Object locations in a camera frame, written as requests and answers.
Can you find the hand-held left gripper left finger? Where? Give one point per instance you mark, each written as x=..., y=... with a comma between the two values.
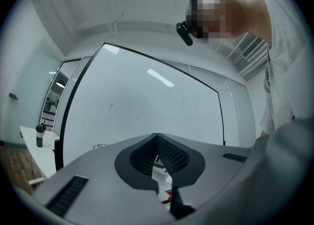
x=105, y=189

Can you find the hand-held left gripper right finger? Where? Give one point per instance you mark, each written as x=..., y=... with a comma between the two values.
x=211, y=160

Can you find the black-framed whiteboard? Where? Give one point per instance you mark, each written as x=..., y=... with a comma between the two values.
x=147, y=101

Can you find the white table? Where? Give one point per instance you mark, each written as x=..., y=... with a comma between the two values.
x=45, y=155

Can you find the dark drinking bottle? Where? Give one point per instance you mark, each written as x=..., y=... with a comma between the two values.
x=40, y=137

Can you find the glass door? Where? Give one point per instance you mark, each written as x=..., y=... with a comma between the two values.
x=52, y=96

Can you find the white air conditioner vent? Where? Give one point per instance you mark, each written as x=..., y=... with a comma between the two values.
x=252, y=47

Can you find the person's white shirt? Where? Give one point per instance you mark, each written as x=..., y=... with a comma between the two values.
x=287, y=59

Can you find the person's head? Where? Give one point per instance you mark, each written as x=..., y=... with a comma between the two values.
x=228, y=13

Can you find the black head-worn camera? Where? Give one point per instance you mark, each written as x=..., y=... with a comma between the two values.
x=184, y=32

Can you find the small dark wall fixture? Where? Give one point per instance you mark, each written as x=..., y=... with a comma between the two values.
x=13, y=95

